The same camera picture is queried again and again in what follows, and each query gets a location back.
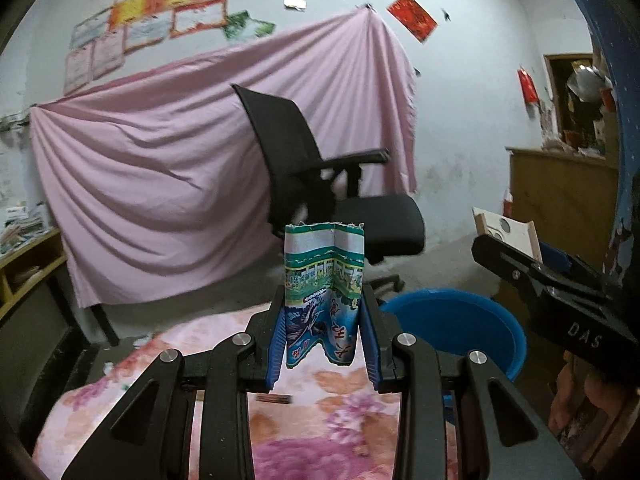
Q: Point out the green wall poster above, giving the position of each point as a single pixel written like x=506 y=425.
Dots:
x=247 y=24

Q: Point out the red hanging pouch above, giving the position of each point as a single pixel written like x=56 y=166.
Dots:
x=528 y=85

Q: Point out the white box with round holes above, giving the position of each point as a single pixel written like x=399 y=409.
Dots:
x=515 y=232

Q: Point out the pink hanging cloth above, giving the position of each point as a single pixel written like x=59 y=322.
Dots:
x=175 y=160

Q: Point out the small dark strip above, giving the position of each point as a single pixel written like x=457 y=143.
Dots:
x=272 y=399

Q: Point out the black office chair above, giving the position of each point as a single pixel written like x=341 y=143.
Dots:
x=300 y=160

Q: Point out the group of wall certificates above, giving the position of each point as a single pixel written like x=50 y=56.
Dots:
x=150 y=15

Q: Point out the person's right hand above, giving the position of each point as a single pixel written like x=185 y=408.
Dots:
x=575 y=400

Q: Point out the red paper wall sign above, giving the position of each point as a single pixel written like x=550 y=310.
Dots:
x=412 y=16

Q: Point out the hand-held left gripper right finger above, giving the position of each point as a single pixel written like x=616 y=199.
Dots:
x=372 y=347

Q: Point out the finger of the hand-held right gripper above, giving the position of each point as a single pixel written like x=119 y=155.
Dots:
x=505 y=260
x=570 y=262

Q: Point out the cluttered wooden wall niche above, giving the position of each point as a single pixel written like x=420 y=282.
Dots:
x=575 y=105

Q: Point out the wooden cabinet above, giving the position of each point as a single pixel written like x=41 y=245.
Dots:
x=560 y=200

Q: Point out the printed snack wrapper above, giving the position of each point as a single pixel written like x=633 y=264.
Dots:
x=320 y=300

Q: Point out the wooden desk shelf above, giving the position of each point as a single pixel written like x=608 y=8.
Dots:
x=30 y=265

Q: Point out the pink floral blanket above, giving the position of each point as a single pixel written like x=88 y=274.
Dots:
x=320 y=410

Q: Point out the blue plastic basin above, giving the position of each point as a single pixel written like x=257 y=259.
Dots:
x=450 y=320

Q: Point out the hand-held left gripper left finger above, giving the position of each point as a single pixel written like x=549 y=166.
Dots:
x=278 y=345

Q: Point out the stack of papers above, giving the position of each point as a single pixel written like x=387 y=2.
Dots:
x=20 y=230

